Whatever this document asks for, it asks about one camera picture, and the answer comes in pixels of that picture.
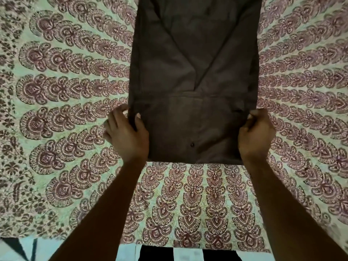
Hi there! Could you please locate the dark brown garment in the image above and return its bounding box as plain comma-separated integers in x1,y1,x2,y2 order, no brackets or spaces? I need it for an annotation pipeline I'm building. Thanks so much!
128,0,263,165

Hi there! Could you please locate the person's right forearm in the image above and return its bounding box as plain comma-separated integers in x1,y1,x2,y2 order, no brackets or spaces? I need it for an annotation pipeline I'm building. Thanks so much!
241,157,348,261

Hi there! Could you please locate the green maroon patterned bedsheet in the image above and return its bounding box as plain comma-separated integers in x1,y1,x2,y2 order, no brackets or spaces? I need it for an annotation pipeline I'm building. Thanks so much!
0,0,348,254

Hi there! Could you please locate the person's left forearm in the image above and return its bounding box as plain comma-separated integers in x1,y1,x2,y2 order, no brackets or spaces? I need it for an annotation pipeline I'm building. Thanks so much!
49,158,148,261

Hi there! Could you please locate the person's right hand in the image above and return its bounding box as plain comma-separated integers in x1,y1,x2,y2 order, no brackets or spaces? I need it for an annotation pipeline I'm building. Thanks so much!
238,108,277,164

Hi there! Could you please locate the black and white patterned rug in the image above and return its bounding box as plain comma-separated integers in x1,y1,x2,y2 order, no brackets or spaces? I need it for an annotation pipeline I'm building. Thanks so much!
0,237,272,261

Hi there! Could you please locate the person's left hand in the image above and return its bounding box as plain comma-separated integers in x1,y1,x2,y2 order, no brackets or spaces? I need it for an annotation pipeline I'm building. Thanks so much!
103,104,150,167

